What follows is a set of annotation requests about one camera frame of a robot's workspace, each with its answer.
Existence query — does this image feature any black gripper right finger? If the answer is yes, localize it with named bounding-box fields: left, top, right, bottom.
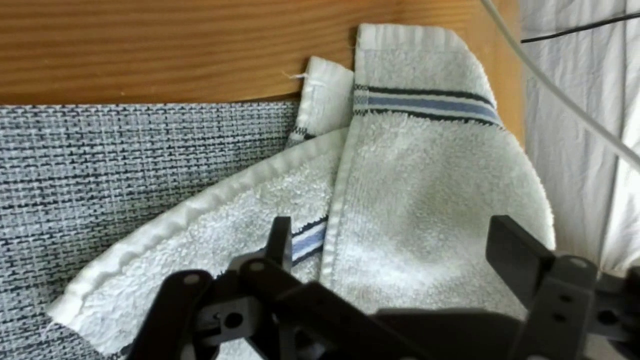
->
left=485, top=215, right=640, bottom=360

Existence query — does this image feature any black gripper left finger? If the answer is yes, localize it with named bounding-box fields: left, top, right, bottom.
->
left=126, top=216, right=417, bottom=360

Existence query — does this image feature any white towel with blue stripes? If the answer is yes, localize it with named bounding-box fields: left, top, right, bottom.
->
left=46, top=23, right=559, bottom=360

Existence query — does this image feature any grey woven placemat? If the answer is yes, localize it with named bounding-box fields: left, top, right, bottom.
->
left=0, top=98, right=305, bottom=360

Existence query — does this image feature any white duvet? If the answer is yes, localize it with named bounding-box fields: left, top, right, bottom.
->
left=518, top=0, right=640, bottom=276

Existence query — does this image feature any white iron power cable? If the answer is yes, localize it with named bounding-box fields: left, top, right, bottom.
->
left=478, top=0, right=640, bottom=174

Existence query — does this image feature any thin black cable on bedding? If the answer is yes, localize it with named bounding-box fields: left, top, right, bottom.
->
left=518, top=11, right=640, bottom=47

